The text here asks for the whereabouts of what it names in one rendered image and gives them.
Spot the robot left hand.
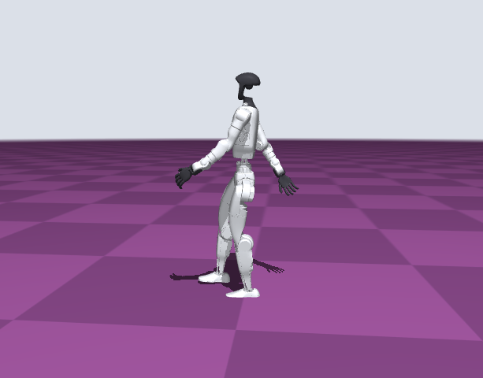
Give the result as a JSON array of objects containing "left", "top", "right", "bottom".
[{"left": 175, "top": 164, "right": 202, "bottom": 189}]

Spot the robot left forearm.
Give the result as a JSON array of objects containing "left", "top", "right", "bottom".
[{"left": 192, "top": 140, "right": 229, "bottom": 172}]

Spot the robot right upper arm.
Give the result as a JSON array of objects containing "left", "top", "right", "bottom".
[{"left": 255, "top": 122, "right": 268, "bottom": 151}]

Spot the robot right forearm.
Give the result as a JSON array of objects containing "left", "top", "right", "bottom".
[{"left": 262, "top": 142, "right": 284, "bottom": 175}]

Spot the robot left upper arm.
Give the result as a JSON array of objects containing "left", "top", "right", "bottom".
[{"left": 219, "top": 108, "right": 252, "bottom": 153}]

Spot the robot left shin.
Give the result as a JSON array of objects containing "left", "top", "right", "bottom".
[{"left": 234, "top": 239, "right": 254, "bottom": 292}]

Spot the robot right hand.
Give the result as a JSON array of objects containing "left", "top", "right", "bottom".
[{"left": 273, "top": 167, "right": 299, "bottom": 196}]

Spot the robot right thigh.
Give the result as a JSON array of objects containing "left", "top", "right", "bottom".
[{"left": 218, "top": 177, "right": 235, "bottom": 239}]

